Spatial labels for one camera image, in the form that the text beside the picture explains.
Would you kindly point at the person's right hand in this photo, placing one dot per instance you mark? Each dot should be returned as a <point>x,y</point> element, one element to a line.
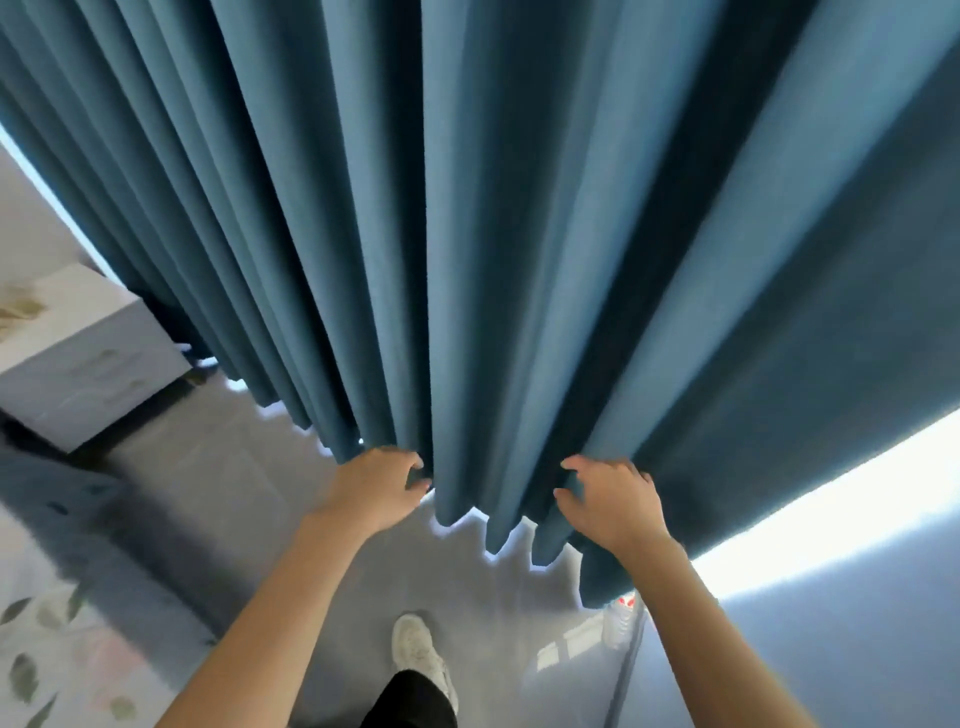
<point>622,510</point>

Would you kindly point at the person's left hand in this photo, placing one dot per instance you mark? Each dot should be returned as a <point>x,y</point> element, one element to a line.
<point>367,495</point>

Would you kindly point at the person's left forearm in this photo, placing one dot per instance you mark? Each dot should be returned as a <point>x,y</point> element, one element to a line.
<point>262,630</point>

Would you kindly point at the person's right forearm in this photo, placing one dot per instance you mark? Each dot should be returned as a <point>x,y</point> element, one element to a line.
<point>712,645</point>

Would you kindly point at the person's left white shoe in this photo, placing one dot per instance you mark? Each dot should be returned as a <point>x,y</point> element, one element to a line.
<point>420,652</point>

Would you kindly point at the white bedside table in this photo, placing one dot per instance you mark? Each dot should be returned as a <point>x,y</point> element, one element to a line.
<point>90,300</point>

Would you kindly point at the white red small object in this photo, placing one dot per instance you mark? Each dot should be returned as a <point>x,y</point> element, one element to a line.
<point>619,622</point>

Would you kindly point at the black shorts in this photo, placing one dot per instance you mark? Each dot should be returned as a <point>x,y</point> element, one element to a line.
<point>409,705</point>

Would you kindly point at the blue curtain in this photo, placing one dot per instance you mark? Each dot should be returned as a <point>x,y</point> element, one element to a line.
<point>487,225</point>

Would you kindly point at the floral bed sheet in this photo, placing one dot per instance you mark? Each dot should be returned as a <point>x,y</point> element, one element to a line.
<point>60,637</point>

